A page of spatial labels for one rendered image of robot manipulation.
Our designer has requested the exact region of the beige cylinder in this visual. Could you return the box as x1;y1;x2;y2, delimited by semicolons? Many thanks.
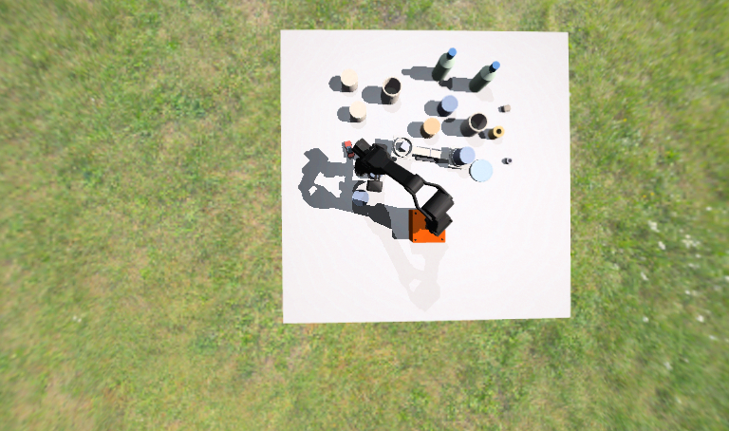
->
341;69;358;92
349;101;366;122

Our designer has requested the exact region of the dark grey bottle with blue cap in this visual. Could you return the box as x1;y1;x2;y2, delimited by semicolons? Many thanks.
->
469;61;500;93
432;47;457;82

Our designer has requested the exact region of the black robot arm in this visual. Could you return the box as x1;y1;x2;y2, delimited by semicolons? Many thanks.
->
351;138;455;237

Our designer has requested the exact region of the brown cylinder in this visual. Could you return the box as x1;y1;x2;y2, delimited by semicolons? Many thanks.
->
421;118;440;139

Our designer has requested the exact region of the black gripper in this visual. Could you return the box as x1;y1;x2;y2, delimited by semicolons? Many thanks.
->
366;143;387;193

